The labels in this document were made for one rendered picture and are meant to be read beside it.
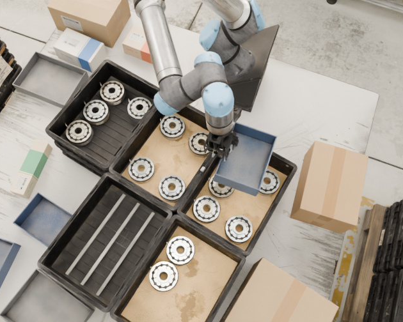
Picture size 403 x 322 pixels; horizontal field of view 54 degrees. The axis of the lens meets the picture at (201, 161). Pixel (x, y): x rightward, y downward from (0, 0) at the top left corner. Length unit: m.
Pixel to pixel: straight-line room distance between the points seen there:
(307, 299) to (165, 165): 0.72
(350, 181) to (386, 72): 1.59
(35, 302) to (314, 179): 1.17
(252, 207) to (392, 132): 1.56
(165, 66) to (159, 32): 0.11
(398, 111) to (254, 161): 1.79
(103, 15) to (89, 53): 0.18
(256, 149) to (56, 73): 1.08
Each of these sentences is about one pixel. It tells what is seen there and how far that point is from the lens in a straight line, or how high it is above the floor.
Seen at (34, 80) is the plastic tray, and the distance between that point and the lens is 2.03.
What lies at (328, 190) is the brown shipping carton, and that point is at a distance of 1.60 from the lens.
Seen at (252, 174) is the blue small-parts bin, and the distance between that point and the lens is 1.32.
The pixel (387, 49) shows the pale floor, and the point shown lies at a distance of 3.25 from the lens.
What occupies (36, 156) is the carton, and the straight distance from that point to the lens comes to 1.78.
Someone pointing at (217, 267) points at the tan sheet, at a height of 0.83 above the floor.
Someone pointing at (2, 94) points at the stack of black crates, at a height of 0.26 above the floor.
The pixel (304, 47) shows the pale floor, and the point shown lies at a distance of 3.03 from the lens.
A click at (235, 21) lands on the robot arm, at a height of 1.17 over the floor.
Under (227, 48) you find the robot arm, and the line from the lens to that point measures 1.61.
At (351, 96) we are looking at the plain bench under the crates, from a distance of 2.02.
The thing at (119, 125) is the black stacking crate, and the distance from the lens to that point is 1.67.
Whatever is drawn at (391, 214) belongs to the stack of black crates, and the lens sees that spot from 2.38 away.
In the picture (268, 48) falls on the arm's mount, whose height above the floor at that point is 0.98.
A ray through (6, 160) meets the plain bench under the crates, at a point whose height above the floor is 0.70.
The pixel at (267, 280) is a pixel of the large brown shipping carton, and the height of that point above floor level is 0.90.
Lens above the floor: 2.30
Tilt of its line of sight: 68 degrees down
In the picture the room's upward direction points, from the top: 5 degrees clockwise
